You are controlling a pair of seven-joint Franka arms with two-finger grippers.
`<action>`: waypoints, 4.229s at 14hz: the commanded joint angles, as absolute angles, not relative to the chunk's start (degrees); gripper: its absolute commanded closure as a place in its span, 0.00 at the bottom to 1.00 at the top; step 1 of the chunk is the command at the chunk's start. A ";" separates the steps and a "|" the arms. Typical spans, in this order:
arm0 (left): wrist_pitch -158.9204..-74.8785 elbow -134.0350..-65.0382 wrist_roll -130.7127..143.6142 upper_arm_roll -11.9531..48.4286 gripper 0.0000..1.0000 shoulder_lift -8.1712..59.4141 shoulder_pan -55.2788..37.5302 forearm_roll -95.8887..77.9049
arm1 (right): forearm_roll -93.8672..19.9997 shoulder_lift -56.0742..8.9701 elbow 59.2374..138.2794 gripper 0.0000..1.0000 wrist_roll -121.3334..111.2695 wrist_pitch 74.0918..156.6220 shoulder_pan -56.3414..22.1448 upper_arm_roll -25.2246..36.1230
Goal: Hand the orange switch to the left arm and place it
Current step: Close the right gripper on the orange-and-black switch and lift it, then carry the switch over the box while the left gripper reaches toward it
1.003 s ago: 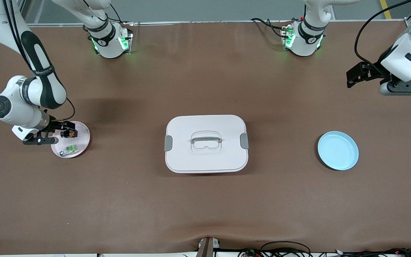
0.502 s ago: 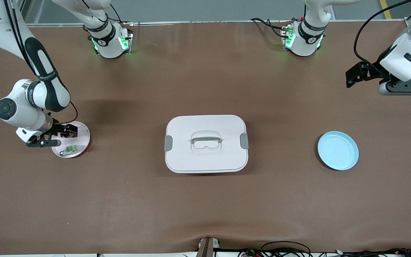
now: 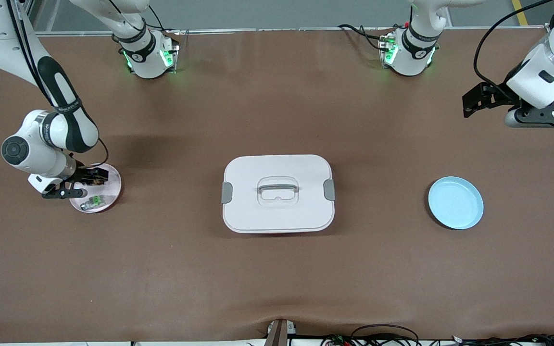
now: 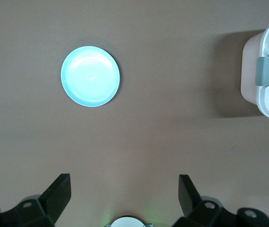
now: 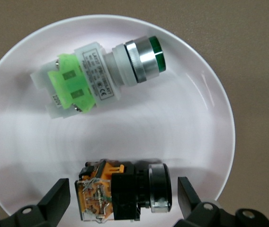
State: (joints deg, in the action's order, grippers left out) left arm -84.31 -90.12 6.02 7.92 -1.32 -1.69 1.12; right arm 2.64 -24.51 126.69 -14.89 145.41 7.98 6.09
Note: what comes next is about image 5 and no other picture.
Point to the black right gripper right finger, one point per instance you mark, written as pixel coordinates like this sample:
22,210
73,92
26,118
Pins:
189,198

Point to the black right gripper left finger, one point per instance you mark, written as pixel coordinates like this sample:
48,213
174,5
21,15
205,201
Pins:
54,196

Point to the pink round plate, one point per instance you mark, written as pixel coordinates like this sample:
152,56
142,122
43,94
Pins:
148,132

